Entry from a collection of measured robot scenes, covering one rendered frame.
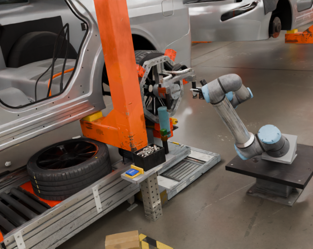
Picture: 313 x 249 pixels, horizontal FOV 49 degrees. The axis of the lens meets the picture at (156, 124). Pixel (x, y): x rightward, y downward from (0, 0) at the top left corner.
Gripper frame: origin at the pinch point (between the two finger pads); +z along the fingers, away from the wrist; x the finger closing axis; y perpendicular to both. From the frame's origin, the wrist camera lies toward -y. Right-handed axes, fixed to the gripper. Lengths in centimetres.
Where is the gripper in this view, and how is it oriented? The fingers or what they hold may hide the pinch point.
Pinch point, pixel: (192, 88)
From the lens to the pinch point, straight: 295.3
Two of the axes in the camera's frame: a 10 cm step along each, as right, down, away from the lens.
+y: 1.3, 9.2, 3.7
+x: 6.8, -3.5, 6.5
